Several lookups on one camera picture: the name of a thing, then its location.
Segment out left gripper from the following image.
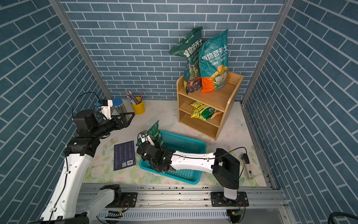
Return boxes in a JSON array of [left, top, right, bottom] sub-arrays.
[[91, 111, 135, 139]]

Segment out small green red-lettered soil bag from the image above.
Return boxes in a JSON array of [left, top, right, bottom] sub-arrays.
[[136, 120, 166, 151]]

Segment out yellow green fertilizer bag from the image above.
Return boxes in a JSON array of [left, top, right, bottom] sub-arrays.
[[191, 101, 222, 120]]

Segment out dark green soil bag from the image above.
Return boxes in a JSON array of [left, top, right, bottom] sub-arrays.
[[169, 27, 202, 94]]

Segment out teal and orange soil bag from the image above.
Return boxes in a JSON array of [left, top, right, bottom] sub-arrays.
[[199, 30, 228, 93]]

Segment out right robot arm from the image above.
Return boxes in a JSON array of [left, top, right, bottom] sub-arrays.
[[137, 141, 249, 208]]

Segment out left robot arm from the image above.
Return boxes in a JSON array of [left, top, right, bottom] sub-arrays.
[[37, 110, 135, 224]]

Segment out wooden three-tier shelf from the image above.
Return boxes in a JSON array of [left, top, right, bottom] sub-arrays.
[[176, 72, 244, 140]]

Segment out shiny metal cylinder blue lid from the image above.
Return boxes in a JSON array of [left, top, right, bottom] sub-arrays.
[[112, 98, 129, 124]]

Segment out yellow pen cup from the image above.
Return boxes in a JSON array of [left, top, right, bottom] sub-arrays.
[[131, 97, 145, 115]]

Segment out pens in cup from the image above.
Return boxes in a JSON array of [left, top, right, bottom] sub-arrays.
[[126, 91, 143, 105]]

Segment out teal plastic basket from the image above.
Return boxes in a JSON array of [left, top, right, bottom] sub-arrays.
[[139, 132, 214, 185]]

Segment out dark blue book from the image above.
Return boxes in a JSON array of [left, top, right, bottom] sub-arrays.
[[113, 141, 136, 171]]

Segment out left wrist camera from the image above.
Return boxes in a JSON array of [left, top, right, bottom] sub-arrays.
[[96, 99, 113, 119]]

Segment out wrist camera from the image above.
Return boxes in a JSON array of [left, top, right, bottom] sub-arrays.
[[138, 130, 155, 146], [96, 99, 113, 119]]

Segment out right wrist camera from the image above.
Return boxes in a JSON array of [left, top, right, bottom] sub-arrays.
[[138, 130, 155, 146]]

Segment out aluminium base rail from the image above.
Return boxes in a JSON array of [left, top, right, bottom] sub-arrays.
[[89, 184, 295, 224]]

